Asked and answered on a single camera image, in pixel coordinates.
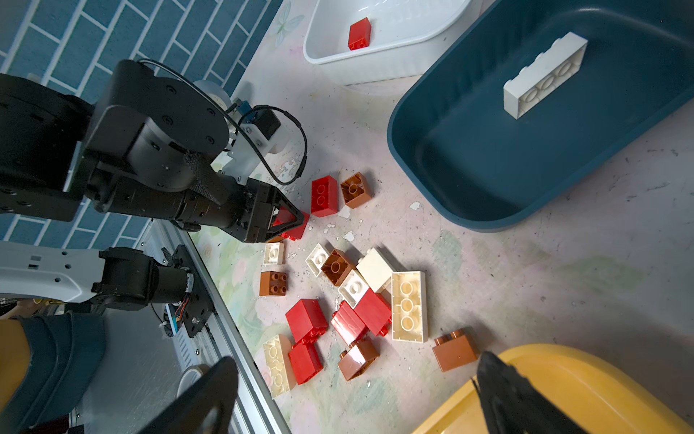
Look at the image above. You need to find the white plastic bin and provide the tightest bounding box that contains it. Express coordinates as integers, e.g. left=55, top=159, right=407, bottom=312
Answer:
left=304, top=0, right=483, bottom=85

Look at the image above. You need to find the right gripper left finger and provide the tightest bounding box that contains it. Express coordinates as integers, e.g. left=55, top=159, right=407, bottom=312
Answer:
left=140, top=356, right=239, bottom=433

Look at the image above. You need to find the brown lego brick low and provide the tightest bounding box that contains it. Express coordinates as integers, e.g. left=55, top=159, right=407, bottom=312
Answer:
left=258, top=271, right=288, bottom=297

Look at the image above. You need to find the red lego cluster brick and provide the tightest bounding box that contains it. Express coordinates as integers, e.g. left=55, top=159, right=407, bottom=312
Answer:
left=331, top=289, right=392, bottom=346

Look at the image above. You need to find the brown lego brick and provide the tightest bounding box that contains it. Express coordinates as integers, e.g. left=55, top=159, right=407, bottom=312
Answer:
left=433, top=328, right=478, bottom=373
left=341, top=172, right=373, bottom=209

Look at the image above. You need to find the yellow plastic bin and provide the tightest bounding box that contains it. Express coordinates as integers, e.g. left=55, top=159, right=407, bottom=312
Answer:
left=417, top=345, right=693, bottom=433

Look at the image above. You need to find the cream lego brick bottom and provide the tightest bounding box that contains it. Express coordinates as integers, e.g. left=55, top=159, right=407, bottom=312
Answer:
left=263, top=335, right=296, bottom=399

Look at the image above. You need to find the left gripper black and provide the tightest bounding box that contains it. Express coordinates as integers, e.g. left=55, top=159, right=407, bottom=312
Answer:
left=102, top=178, right=305, bottom=243

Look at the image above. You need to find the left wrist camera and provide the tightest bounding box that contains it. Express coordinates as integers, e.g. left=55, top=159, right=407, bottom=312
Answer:
left=222, top=99, right=289, bottom=186

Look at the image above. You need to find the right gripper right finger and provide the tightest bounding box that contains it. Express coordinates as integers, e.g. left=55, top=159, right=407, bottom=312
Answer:
left=473, top=352, right=585, bottom=433

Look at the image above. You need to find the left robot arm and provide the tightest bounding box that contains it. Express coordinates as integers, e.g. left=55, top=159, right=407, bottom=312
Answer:
left=1, top=59, right=305, bottom=336

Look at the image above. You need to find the small white lego brick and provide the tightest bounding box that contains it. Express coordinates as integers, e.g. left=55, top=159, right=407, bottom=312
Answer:
left=263, top=242, right=285, bottom=266

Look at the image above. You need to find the teal plastic bin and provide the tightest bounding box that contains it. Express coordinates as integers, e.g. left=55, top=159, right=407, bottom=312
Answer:
left=387, top=1, right=693, bottom=233

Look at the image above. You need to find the cream long lego brick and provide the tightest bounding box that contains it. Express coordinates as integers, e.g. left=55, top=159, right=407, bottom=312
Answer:
left=390, top=271, right=428, bottom=344

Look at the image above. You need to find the long white lego brick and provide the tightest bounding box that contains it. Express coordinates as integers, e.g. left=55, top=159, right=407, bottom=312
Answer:
left=504, top=32, right=588, bottom=119

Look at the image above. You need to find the red lego brick bottom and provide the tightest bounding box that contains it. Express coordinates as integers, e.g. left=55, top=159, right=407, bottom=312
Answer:
left=288, top=343, right=324, bottom=384

